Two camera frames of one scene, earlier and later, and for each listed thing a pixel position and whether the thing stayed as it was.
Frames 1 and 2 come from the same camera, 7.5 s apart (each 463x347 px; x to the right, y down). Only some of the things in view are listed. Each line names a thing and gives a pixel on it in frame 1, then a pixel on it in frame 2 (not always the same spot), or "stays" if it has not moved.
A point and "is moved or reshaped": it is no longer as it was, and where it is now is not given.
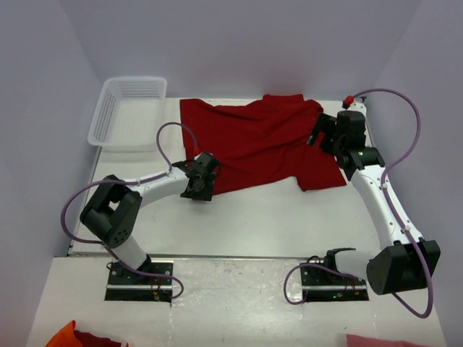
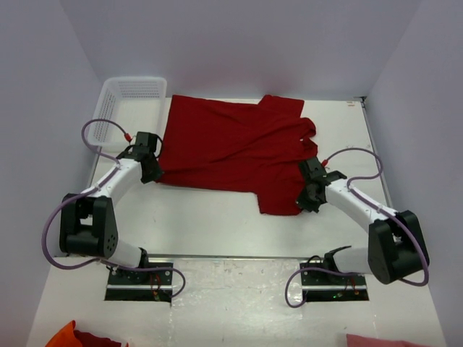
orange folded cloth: (65, 337) stays
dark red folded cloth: (88, 340) stays
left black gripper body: (204, 191) to (154, 174)
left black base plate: (126, 285) stays
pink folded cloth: (357, 340) stays
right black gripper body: (326, 124) to (306, 201)
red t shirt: (262, 141) is moved or reshaped
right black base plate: (323, 284) stays
